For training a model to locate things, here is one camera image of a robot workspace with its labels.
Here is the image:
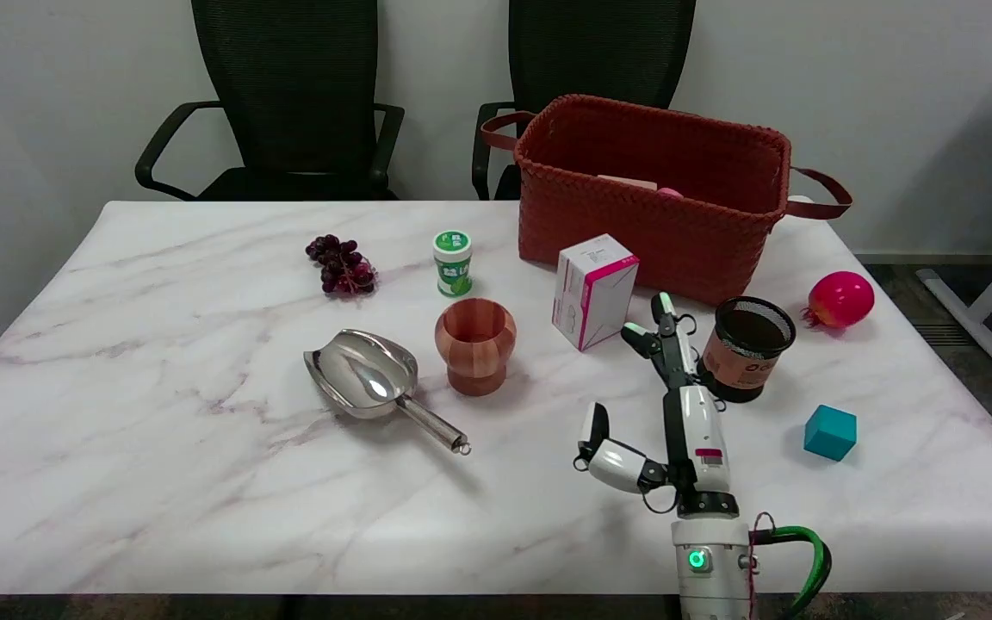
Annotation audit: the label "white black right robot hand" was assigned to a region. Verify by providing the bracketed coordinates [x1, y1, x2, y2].
[576, 292, 740, 518]

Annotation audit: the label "teal cube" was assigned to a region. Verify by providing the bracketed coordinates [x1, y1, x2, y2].
[803, 405, 858, 462]

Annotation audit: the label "purple grape bunch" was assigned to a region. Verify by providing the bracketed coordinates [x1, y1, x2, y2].
[305, 234, 378, 297]

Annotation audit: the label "red-brown woven basket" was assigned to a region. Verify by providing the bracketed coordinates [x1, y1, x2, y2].
[480, 95, 853, 307]

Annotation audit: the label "green white gum bottle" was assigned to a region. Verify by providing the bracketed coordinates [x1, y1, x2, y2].
[432, 229, 474, 298]

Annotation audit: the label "green black robot cable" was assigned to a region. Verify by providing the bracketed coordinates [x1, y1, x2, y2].
[748, 513, 834, 617]

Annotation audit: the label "wooden mortar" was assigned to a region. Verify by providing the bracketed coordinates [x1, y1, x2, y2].
[435, 298, 518, 397]

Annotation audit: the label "silver metal scoop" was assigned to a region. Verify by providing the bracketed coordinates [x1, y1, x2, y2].
[303, 329, 472, 456]

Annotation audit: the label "black mesh office chair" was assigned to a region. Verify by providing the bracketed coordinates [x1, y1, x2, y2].
[134, 0, 406, 202]
[471, 0, 698, 202]

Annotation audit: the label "red pomegranate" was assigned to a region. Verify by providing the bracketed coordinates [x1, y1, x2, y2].
[802, 271, 876, 330]

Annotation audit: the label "black mesh pen cup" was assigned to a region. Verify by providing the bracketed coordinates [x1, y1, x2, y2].
[697, 296, 797, 404]

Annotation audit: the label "white pink carton box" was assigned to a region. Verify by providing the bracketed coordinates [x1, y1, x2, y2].
[551, 234, 640, 352]

